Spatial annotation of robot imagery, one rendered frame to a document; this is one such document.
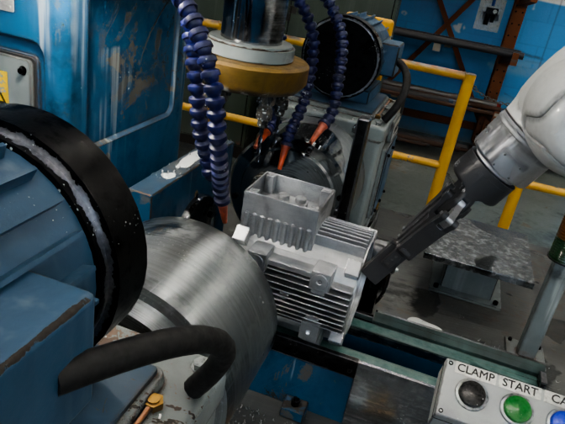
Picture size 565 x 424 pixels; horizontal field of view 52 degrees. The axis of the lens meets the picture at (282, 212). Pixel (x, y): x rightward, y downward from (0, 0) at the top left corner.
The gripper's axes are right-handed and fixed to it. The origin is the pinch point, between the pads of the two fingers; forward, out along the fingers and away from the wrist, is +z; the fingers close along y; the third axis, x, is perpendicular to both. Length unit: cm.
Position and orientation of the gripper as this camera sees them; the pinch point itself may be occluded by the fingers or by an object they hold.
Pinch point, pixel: (385, 262)
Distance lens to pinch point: 84.6
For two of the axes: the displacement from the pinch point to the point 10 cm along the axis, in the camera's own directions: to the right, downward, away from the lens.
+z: -6.0, 6.4, 4.8
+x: 7.3, 6.8, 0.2
